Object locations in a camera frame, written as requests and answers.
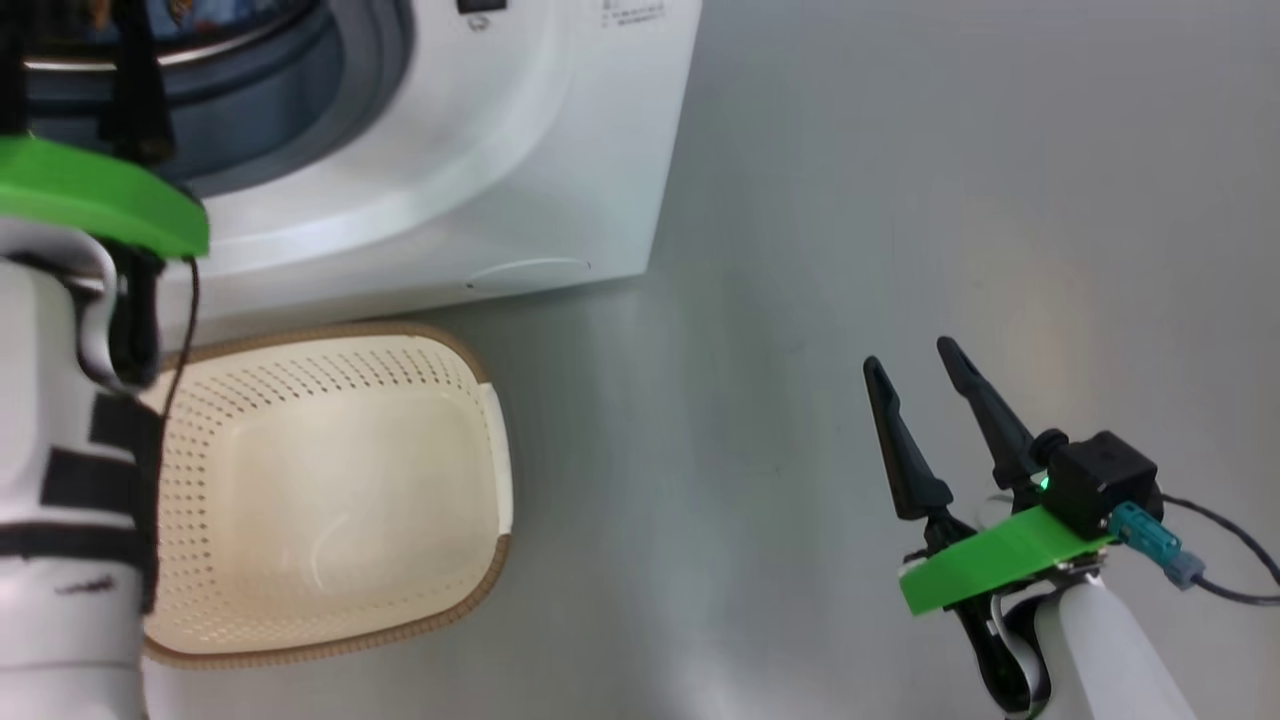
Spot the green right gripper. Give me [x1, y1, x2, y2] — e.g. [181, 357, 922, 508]
[862, 336, 1111, 716]

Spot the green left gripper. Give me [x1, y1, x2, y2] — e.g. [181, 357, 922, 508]
[0, 0, 211, 259]

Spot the blue bear-print garment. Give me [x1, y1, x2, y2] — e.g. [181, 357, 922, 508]
[150, 0, 296, 29]

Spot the grey rubber door gasket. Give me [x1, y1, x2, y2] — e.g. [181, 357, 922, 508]
[20, 0, 416, 198]

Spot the white front-load washing machine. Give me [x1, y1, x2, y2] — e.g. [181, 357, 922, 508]
[0, 0, 704, 351]

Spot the cream perforated laundry basket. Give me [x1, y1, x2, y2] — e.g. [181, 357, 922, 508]
[140, 321, 515, 669]

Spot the round white filter cover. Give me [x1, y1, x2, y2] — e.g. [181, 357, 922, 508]
[465, 258, 593, 293]

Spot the right black cable teal plug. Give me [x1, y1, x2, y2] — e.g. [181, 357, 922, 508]
[1108, 495, 1280, 607]

